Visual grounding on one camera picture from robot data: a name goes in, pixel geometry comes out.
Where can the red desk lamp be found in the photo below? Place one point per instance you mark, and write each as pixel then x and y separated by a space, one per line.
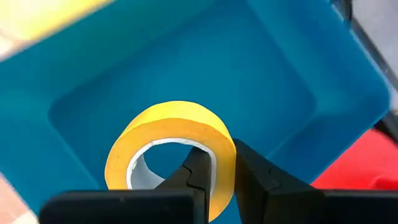
pixel 367 161

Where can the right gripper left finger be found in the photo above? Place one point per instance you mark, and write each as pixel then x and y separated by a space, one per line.
pixel 192 174

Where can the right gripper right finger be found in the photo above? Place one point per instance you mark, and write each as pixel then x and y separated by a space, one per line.
pixel 264 193

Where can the blue plastic bin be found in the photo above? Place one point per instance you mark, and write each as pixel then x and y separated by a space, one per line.
pixel 217 77

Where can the yellow plastic bin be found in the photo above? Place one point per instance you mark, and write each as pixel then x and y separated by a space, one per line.
pixel 31 18

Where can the yellow tape roll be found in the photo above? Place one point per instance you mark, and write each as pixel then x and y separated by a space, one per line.
pixel 174 124

